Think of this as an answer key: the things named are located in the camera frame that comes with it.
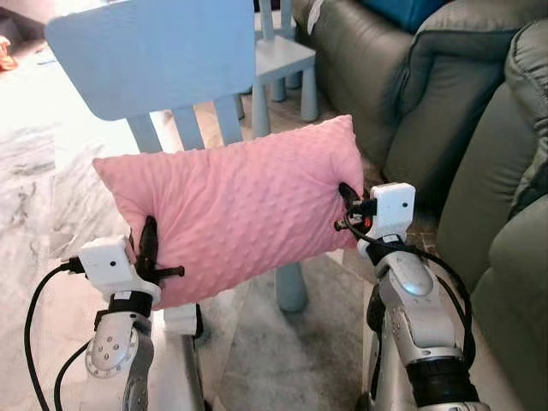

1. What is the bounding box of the pink dotted pillow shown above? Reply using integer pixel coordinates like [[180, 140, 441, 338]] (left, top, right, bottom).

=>
[[92, 114, 366, 310]]

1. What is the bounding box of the grey-green leather sofa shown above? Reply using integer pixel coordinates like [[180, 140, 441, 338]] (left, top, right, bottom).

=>
[[294, 0, 530, 211]]

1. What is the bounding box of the grey-green leather armchair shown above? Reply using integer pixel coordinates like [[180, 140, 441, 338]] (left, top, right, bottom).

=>
[[435, 21, 548, 411]]

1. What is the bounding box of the small light blue chair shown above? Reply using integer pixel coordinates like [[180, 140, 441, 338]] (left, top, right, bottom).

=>
[[253, 0, 320, 138]]

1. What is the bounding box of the large light blue chair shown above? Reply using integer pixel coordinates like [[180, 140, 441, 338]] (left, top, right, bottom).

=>
[[45, 0, 310, 314]]

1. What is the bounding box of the blue cushion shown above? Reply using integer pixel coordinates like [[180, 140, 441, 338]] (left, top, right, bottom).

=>
[[360, 0, 451, 34]]

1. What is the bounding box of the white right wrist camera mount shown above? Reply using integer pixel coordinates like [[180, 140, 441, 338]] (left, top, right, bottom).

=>
[[358, 182, 418, 263]]

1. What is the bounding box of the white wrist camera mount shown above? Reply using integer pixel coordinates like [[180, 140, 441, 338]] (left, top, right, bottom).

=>
[[358, 182, 418, 263], [79, 237, 162, 303]]

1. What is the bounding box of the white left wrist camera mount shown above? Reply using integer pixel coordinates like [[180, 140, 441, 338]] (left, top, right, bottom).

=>
[[79, 237, 162, 303]]

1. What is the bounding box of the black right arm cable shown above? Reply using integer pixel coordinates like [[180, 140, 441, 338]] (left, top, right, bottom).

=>
[[341, 216, 477, 371]]

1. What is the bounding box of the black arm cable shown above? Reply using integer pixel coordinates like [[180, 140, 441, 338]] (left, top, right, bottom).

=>
[[23, 259, 86, 411], [53, 339, 93, 411], [341, 216, 477, 371]]

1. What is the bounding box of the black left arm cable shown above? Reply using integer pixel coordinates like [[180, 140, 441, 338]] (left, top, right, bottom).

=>
[[23, 259, 86, 411], [53, 339, 93, 411]]

